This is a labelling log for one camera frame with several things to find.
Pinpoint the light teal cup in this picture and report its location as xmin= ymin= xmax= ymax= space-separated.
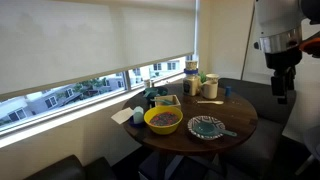
xmin=133 ymin=106 xmax=144 ymax=124

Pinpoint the round wooden table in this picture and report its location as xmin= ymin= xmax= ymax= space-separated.
xmin=121 ymin=82 xmax=259 ymax=180

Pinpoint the glass jar with blue lid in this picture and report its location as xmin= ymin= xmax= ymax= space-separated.
xmin=183 ymin=60 xmax=200 ymax=96

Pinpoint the white roller blind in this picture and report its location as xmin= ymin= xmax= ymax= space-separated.
xmin=0 ymin=0 xmax=196 ymax=99

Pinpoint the small green plant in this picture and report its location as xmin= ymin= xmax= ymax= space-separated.
xmin=198 ymin=71 xmax=206 ymax=83

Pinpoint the wooden spoon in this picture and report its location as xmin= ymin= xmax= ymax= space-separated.
xmin=197 ymin=101 xmax=224 ymax=105

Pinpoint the patterned black white plate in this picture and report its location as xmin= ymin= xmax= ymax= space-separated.
xmin=187 ymin=116 xmax=225 ymax=140

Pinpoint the teal scoop in bowl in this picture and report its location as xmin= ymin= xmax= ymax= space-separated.
xmin=144 ymin=87 xmax=158 ymax=98

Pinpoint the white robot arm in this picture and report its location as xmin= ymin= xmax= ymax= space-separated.
xmin=254 ymin=0 xmax=320 ymax=104

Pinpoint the yellow bowl with beans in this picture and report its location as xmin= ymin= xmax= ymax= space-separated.
xmin=144 ymin=106 xmax=183 ymax=135

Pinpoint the black leather seat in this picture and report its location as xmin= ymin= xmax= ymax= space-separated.
xmin=24 ymin=155 xmax=117 ymax=180

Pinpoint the teal measuring cup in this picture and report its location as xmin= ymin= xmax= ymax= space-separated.
xmin=193 ymin=122 xmax=237 ymax=137

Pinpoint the white paper sheet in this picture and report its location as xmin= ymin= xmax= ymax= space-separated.
xmin=111 ymin=107 xmax=133 ymax=124

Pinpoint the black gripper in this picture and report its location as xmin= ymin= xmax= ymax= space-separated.
xmin=265 ymin=47 xmax=302 ymax=104

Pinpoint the wooden box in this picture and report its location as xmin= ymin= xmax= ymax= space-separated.
xmin=154 ymin=95 xmax=181 ymax=109

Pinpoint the blue cylinder block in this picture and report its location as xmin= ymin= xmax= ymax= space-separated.
xmin=225 ymin=86 xmax=231 ymax=97

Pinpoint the white mug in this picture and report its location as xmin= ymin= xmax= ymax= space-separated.
xmin=201 ymin=74 xmax=219 ymax=99

